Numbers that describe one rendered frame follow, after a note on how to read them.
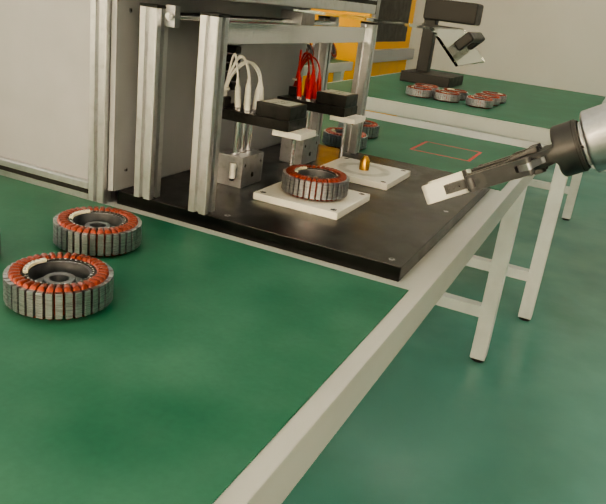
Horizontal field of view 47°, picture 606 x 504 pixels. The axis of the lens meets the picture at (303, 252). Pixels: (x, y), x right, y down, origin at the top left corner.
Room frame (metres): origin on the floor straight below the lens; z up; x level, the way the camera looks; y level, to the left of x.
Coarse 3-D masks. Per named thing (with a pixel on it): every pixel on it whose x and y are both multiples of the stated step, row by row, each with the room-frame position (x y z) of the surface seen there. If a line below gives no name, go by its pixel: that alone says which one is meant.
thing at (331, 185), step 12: (288, 168) 1.13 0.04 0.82; (300, 168) 1.14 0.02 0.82; (312, 168) 1.16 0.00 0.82; (324, 168) 1.17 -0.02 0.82; (288, 180) 1.09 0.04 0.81; (300, 180) 1.08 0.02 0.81; (312, 180) 1.08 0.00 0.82; (324, 180) 1.08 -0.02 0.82; (336, 180) 1.09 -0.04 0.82; (348, 180) 1.11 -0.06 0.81; (288, 192) 1.09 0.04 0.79; (300, 192) 1.07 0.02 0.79; (312, 192) 1.07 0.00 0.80; (324, 192) 1.07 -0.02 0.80; (336, 192) 1.08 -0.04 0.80
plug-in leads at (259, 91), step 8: (232, 56) 1.17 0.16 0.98; (240, 56) 1.16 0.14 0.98; (240, 64) 1.17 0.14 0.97; (232, 72) 1.18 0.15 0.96; (248, 72) 1.15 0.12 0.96; (248, 80) 1.15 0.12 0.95; (224, 88) 1.17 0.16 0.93; (240, 88) 1.17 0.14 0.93; (248, 88) 1.15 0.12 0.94; (256, 88) 1.17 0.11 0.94; (224, 96) 1.18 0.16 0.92; (240, 96) 1.17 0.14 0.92; (248, 96) 1.15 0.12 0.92; (256, 96) 1.17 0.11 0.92; (224, 104) 1.17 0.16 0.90; (240, 104) 1.17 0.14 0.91; (248, 104) 1.15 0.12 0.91; (256, 104) 1.17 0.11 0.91; (248, 112) 1.15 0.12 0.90
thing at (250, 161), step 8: (224, 152) 1.16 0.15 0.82; (240, 152) 1.17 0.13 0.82; (248, 152) 1.18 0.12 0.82; (256, 152) 1.19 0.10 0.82; (224, 160) 1.15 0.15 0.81; (232, 160) 1.15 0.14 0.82; (240, 160) 1.14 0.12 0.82; (248, 160) 1.16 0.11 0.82; (256, 160) 1.18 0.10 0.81; (224, 168) 1.15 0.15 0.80; (240, 168) 1.14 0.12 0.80; (248, 168) 1.16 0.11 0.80; (256, 168) 1.19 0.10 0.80; (224, 176) 1.15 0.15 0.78; (240, 176) 1.14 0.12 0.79; (248, 176) 1.16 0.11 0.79; (256, 176) 1.19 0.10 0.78; (224, 184) 1.15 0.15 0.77; (232, 184) 1.14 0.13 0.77; (240, 184) 1.14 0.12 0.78; (248, 184) 1.16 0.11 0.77
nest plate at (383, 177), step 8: (336, 160) 1.40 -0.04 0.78; (344, 160) 1.41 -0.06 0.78; (352, 160) 1.42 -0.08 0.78; (336, 168) 1.33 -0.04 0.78; (344, 168) 1.34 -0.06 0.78; (352, 168) 1.35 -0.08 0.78; (376, 168) 1.37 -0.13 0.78; (384, 168) 1.38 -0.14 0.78; (392, 168) 1.39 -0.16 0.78; (352, 176) 1.28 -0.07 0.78; (360, 176) 1.29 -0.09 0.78; (368, 176) 1.30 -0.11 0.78; (376, 176) 1.30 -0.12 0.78; (384, 176) 1.31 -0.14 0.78; (392, 176) 1.32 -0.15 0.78; (400, 176) 1.33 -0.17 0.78; (408, 176) 1.38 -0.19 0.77; (360, 184) 1.27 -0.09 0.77; (368, 184) 1.27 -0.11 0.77; (376, 184) 1.26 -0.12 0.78; (384, 184) 1.25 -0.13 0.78; (392, 184) 1.28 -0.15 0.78
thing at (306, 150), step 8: (288, 144) 1.37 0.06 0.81; (296, 144) 1.37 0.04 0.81; (304, 144) 1.37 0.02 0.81; (312, 144) 1.40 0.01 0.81; (280, 152) 1.38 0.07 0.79; (288, 152) 1.37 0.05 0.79; (296, 152) 1.37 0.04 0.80; (304, 152) 1.37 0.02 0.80; (312, 152) 1.41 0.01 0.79; (280, 160) 1.38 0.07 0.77; (288, 160) 1.37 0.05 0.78; (296, 160) 1.37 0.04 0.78; (304, 160) 1.38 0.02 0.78; (312, 160) 1.41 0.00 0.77
